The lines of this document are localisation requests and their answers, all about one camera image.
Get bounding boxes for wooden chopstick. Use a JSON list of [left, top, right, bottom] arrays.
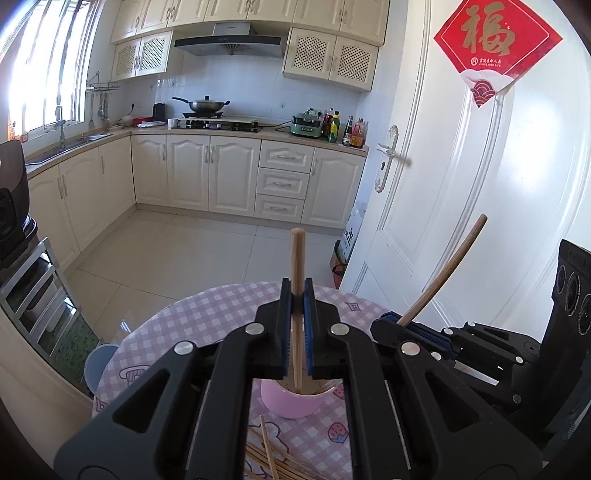
[[244, 442, 325, 480], [398, 214, 488, 328], [290, 228, 305, 393], [259, 415, 280, 480]]

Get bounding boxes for cream lower kitchen cabinets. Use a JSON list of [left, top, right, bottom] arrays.
[[27, 130, 368, 269]]

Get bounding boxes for cream kitchen cabinets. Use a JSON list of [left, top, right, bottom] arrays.
[[27, 130, 368, 269], [111, 1, 390, 91]]

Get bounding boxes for cream upper kitchen cabinets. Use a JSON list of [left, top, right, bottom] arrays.
[[111, 1, 390, 91]]

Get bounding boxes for kitchen faucet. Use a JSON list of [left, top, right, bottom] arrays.
[[54, 105, 66, 152]]

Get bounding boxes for kitchen window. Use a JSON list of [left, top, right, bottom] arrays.
[[8, 1, 101, 137]]

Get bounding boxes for pink checkered tablecloth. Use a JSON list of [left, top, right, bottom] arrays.
[[91, 281, 389, 480]]

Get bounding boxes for pink cylindrical utensil cup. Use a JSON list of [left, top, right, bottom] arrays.
[[260, 380, 342, 419]]

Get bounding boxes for blue plastic stool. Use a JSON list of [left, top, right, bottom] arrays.
[[84, 343, 118, 394]]

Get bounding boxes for orange sauce bottle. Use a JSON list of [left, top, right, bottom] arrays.
[[349, 118, 368, 149]]

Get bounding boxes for metal shelf rack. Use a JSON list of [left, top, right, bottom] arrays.
[[1, 238, 99, 377]]

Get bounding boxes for white door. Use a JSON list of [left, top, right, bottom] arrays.
[[341, 1, 590, 338]]

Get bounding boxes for dark sauce bottle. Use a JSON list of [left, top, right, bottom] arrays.
[[342, 115, 355, 146]]

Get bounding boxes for green bottle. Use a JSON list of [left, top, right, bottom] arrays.
[[328, 111, 341, 143]]

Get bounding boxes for green small appliance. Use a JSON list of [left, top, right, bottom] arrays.
[[290, 109, 322, 139]]

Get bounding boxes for dark rice cooker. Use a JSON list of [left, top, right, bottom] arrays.
[[0, 140, 37, 270]]

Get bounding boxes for gas stove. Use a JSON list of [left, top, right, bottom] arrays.
[[173, 113, 262, 133]]

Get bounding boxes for black wok with lid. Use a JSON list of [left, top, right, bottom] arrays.
[[173, 96, 230, 115]]

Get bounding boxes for red fu door decoration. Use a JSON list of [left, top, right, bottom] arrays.
[[434, 0, 562, 107]]

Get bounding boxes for black electric kettle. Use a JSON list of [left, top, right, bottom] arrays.
[[152, 102, 166, 122]]

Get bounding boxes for black range hood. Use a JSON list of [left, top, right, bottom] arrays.
[[174, 22, 287, 58]]

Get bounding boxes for black camera box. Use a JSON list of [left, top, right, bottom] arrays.
[[539, 239, 590, 434]]

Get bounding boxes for silver door handle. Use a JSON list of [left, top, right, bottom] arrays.
[[374, 125, 400, 193]]

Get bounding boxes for hanging utensil wall rack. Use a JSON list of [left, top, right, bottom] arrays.
[[85, 71, 120, 131]]

